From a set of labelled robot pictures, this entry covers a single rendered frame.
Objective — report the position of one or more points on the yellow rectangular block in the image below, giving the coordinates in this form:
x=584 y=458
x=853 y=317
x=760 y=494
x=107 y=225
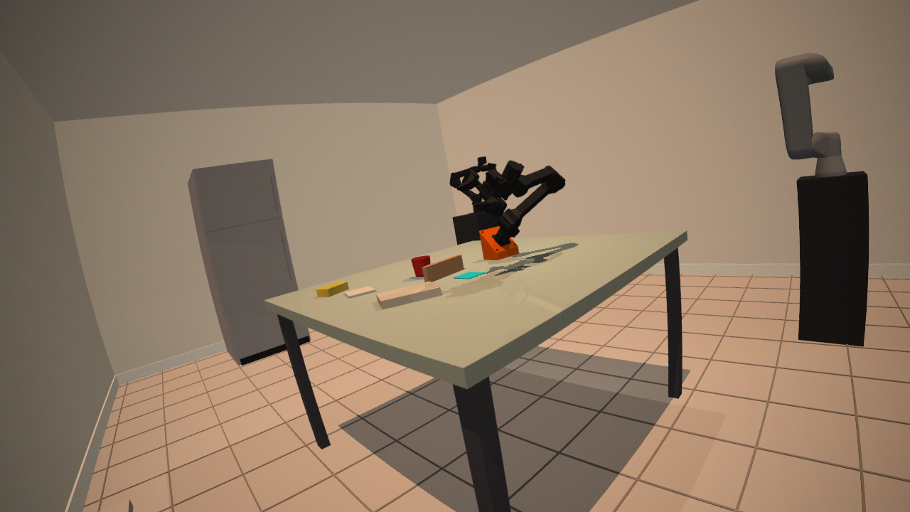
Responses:
x=330 y=290

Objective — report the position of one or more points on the brown wooden beam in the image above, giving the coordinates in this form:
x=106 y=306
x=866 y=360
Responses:
x=442 y=268

